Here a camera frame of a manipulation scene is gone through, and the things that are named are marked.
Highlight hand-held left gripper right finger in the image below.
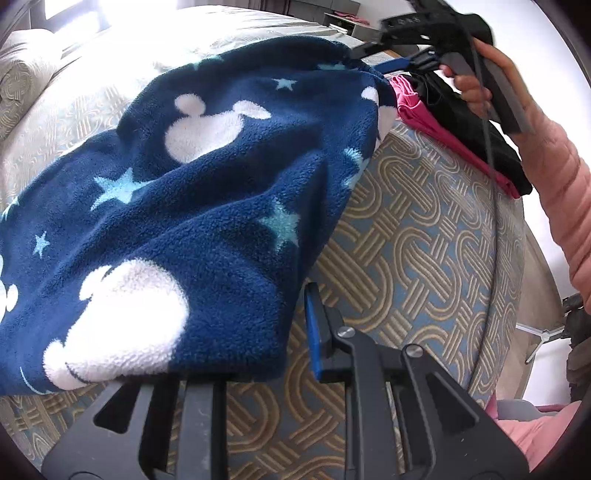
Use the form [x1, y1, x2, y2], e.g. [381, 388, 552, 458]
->
[305, 281, 531, 480]

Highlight window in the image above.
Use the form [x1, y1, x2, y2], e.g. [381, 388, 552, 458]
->
[44, 0, 108, 22]

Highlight black garment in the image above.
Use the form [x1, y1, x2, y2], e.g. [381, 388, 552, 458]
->
[406, 68, 533, 200]

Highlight grey desk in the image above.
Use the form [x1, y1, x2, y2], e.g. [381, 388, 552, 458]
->
[283, 0, 386, 43]

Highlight dark object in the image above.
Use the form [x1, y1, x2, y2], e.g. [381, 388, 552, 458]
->
[560, 294, 591, 403]

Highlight person's right forearm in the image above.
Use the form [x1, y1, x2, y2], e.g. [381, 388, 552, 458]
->
[501, 69, 591, 319]

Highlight navy fleece Mickey blanket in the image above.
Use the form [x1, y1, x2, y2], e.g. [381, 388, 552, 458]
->
[0, 34, 400, 397]

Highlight pink garment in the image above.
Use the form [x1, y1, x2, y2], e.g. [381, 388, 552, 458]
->
[389, 75, 519, 200]

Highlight white stand legs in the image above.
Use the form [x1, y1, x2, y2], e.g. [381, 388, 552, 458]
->
[514, 322, 568, 366]

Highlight person's pink clothing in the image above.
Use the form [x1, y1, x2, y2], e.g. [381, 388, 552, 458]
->
[495, 399, 583, 472]

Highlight beige pillow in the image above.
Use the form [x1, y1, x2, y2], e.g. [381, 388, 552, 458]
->
[0, 28, 62, 141]

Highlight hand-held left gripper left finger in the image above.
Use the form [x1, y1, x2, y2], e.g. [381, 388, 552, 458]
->
[42, 376, 228, 480]

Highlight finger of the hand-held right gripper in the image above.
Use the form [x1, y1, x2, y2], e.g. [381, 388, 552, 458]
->
[348, 38, 420, 62]
[372, 51, 445, 77]

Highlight black cable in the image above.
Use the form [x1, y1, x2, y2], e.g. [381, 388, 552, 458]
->
[468, 23, 504, 259]

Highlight person's right hand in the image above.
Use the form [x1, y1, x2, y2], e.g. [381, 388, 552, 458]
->
[438, 38, 525, 122]

